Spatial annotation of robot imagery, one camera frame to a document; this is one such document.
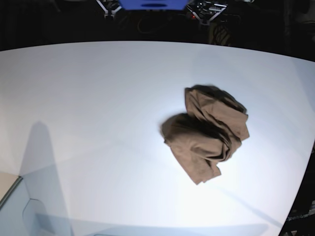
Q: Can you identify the brown t-shirt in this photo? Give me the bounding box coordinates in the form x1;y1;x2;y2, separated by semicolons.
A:
160;85;250;185

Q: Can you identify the blue plastic bin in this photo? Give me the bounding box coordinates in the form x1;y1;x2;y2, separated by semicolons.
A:
119;0;189;10

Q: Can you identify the black power strip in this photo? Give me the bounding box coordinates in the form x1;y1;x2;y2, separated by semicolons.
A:
187;0;228;19

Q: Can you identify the black cable bundle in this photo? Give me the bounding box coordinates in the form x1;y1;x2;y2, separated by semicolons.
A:
209;23;233;46

